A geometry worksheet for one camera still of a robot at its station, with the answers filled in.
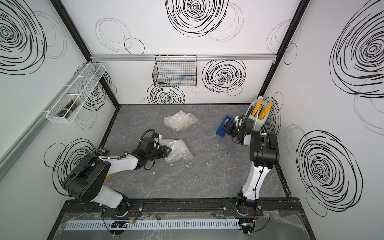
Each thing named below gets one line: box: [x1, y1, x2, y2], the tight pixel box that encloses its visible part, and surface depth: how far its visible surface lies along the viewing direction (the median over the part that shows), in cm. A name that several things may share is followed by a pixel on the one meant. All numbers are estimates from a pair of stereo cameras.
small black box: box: [96, 148, 110, 156], surface depth 93 cm
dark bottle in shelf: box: [57, 99, 80, 119], surface depth 69 cm
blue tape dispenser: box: [216, 115, 234, 138], surface depth 104 cm
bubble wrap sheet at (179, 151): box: [159, 139, 193, 163], surface depth 89 cm
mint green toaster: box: [245, 99, 272, 131], surface depth 93 cm
